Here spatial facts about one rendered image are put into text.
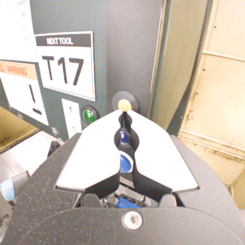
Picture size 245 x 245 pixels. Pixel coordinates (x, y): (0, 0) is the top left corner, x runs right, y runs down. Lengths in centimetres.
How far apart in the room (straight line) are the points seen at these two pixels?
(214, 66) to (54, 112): 107
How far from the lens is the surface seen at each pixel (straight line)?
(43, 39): 21
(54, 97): 22
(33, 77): 25
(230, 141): 137
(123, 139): 15
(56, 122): 25
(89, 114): 17
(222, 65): 116
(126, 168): 18
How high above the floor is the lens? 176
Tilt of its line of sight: 32 degrees down
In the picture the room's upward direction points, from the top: 4 degrees clockwise
